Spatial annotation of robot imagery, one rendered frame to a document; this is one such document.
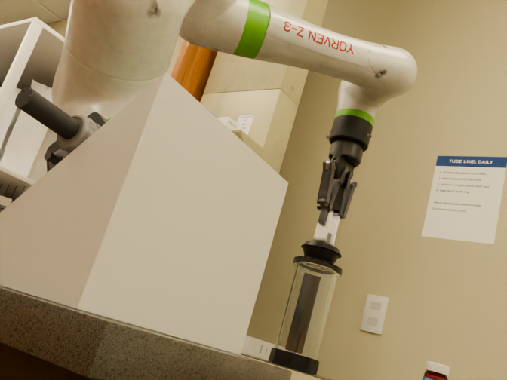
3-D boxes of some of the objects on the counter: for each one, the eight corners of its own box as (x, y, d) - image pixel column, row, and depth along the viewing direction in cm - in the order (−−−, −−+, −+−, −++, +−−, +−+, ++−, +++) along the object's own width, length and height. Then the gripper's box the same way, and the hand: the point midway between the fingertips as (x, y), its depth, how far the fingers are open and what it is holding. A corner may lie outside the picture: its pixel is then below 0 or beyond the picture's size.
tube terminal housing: (178, 333, 182) (243, 128, 203) (256, 357, 162) (318, 127, 183) (124, 317, 163) (202, 93, 184) (205, 341, 143) (281, 88, 165)
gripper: (348, 160, 135) (324, 251, 128) (318, 130, 123) (291, 229, 117) (376, 160, 130) (353, 255, 124) (347, 130, 119) (321, 232, 112)
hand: (327, 228), depth 121 cm, fingers closed on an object, 3 cm apart
